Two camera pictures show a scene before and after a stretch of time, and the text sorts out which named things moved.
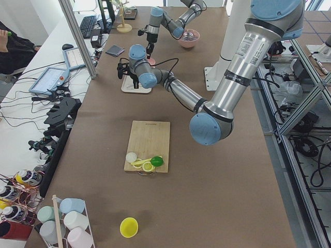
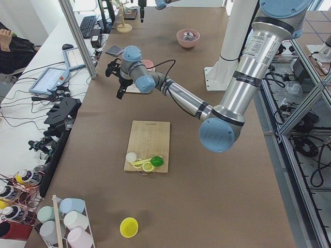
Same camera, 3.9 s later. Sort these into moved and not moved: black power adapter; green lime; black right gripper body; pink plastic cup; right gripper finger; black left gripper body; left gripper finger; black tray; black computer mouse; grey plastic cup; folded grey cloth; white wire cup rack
Moved: black left gripper body; right gripper finger; left gripper finger; black right gripper body
Not moved: black computer mouse; pink plastic cup; white wire cup rack; black tray; green lime; grey plastic cup; folded grey cloth; black power adapter
